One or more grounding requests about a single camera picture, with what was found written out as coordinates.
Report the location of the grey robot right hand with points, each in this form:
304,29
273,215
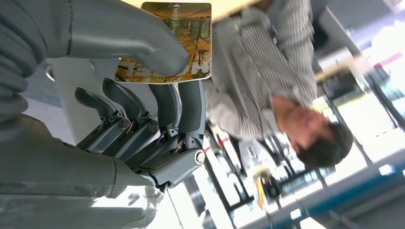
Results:
120,34

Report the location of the person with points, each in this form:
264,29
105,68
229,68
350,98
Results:
259,69

